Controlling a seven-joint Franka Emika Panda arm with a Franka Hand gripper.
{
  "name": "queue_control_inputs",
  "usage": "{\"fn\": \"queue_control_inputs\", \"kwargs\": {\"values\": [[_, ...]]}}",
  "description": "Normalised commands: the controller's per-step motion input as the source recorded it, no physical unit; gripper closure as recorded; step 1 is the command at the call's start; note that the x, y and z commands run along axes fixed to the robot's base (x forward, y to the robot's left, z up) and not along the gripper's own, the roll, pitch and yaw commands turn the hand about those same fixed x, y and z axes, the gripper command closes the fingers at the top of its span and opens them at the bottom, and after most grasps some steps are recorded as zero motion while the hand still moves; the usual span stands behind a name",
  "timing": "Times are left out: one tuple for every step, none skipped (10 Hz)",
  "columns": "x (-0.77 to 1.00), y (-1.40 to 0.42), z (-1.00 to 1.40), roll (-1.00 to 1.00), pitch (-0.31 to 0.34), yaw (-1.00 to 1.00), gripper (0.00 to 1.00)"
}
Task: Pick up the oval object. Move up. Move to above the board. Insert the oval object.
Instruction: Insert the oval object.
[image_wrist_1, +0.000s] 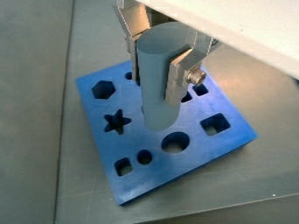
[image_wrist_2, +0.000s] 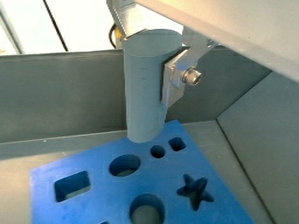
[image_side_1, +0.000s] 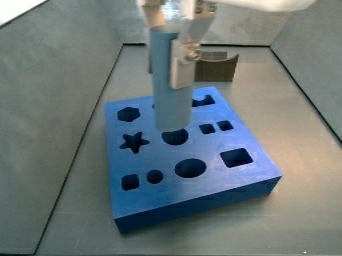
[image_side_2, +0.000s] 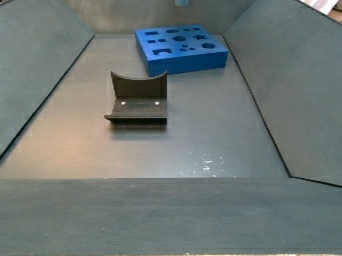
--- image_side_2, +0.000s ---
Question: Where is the black curved holder bracket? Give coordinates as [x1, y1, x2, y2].
[104, 73, 168, 124]

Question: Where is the blue shape sorting board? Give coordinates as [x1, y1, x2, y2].
[135, 24, 228, 76]

